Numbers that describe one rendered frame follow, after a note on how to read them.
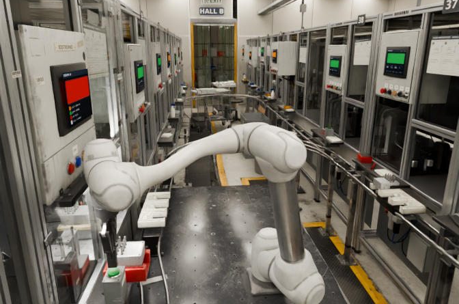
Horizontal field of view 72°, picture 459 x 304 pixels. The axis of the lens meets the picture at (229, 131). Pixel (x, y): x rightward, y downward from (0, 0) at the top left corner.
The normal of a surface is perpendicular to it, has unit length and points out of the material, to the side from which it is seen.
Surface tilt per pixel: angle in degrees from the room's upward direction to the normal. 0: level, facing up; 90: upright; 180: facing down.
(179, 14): 90
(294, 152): 85
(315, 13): 90
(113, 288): 90
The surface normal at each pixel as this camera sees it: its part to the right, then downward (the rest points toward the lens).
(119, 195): 0.36, 0.25
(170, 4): 0.10, 0.26
